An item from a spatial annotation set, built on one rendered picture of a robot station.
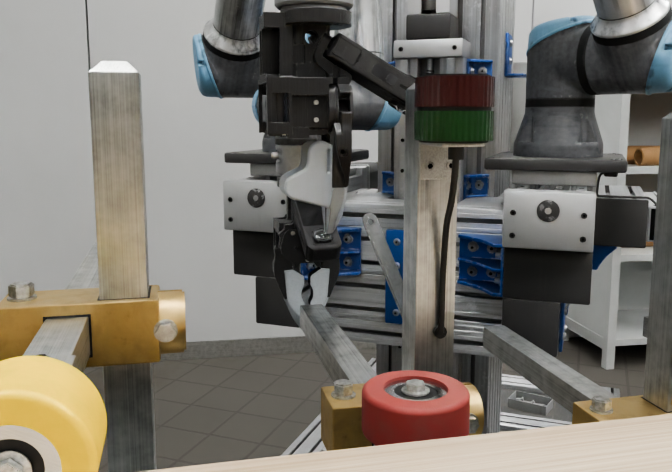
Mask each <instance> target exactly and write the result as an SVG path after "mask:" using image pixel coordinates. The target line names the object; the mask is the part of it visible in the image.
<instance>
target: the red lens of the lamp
mask: <svg viewBox="0 0 672 472"><path fill-rule="evenodd" d="M494 101H495V77H493V76H475V75H447V76H424V77H416V78H415V107H494Z"/></svg>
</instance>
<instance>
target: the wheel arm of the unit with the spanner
mask: <svg viewBox="0 0 672 472"><path fill-rule="evenodd" d="M300 327H301V329H302V331H303V332H304V334H305V336H306V337H307V339H308V341H309V342H310V344H311V346H312V347H313V349H314V351H315V352H316V354H317V356H318V357H319V359H320V361H321V362H322V364H323V366H324V367H325V369H326V371H327V372H328V374H329V376H330V377H331V379H332V381H333V382H334V381H336V380H340V379H347V380H351V381H352V382H353V384H361V383H366V382H367V381H368V380H370V379H371V378H373V377H375V376H377V374H376V372H375V371H374V370H373V368H372V367H371V366H370V365H369V363H368V362H367V361H366V360H365V358H364V357H363V356H362V355H361V353H360V352H359V351H358V349H357V348H356V347H355V346H354V344H353V343H352V342H351V341H350V339H349V338H348V337H347V335H346V334H345V333H344V332H343V330H342V329H341V328H340V327H339V325H338V324H337V323H336V321H335V320H334V319H333V318H332V316H331V315H330V314H329V313H328V311H327V310H326V309H325V307H324V306H323V305H322V304H312V305H300Z"/></svg>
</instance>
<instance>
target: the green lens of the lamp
mask: <svg viewBox="0 0 672 472"><path fill-rule="evenodd" d="M493 132H494V111H414V140H418V141H493Z"/></svg>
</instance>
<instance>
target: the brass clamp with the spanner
mask: <svg viewBox="0 0 672 472"><path fill-rule="evenodd" d="M364 384H365V383H361V384H353V391H354V392H355V393H356V396H355V398H353V399H351V400H336V399H334V398H332V397H331V393H332V392H333V391H334V386H327V387H322V388H321V439H322V441H323V443H324V446H325V448H326V450H327V451H332V450H342V449H351V448H360V447H369V446H374V444H372V443H371V442H370V441H369V440H368V439H367V438H366V437H365V436H364V434H363V431H362V389H363V386H364ZM462 384H464V385H465V386H466V388H467V389H468V390H469V393H470V421H469V435H468V436H471V435H481V434H482V431H483V428H484V410H483V404H482V400H481V397H480V394H479V392H478V390H477V389H476V387H475V386H474V385H473V384H472V383H470V382H462Z"/></svg>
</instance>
